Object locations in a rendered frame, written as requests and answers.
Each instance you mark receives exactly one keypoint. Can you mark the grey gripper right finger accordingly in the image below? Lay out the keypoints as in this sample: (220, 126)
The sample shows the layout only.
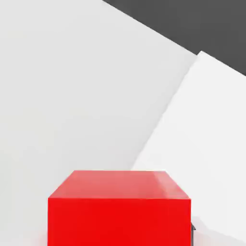
(203, 237)

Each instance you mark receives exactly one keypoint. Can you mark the small red cube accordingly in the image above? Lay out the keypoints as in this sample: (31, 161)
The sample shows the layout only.
(119, 219)

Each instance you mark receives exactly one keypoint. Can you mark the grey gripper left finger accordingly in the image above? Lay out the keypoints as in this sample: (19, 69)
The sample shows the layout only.
(39, 241)

